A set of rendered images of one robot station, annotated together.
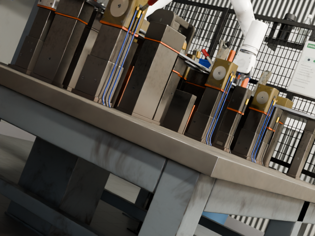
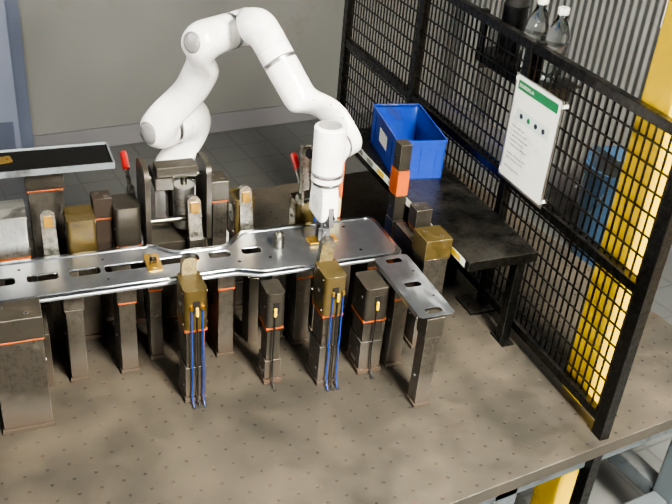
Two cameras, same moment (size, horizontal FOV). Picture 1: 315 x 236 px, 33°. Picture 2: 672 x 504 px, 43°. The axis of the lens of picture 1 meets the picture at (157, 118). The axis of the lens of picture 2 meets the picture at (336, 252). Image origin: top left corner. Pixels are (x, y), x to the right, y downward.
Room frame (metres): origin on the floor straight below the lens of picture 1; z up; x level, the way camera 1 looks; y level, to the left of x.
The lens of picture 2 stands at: (0.82, -1.29, 2.21)
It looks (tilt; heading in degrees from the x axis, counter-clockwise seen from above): 31 degrees down; 27
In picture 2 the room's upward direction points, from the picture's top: 5 degrees clockwise
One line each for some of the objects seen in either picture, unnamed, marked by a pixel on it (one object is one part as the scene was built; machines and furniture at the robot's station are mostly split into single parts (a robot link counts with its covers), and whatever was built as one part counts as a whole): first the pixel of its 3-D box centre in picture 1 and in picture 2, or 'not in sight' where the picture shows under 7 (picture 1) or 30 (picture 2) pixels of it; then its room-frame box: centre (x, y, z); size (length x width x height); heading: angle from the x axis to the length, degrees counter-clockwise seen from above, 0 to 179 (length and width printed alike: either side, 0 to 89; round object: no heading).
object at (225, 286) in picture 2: (191, 103); (220, 302); (2.41, -0.12, 0.84); 0.12 x 0.05 x 0.29; 52
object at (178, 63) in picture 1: (158, 87); (124, 316); (2.21, 0.04, 0.84); 0.12 x 0.05 x 0.29; 52
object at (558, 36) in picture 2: not in sight; (556, 44); (3.14, -0.70, 1.53); 0.07 x 0.07 x 0.20
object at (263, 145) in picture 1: (264, 135); (369, 326); (2.56, -0.50, 0.84); 0.12 x 0.07 x 0.28; 52
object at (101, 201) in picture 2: not in sight; (105, 257); (2.33, 0.22, 0.90); 0.05 x 0.05 x 0.40; 52
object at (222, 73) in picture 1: (214, 102); (193, 342); (2.20, -0.19, 0.87); 0.12 x 0.07 x 0.35; 52
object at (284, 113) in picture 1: (270, 136); (395, 318); (2.63, -0.55, 0.84); 0.05 x 0.05 x 0.29; 52
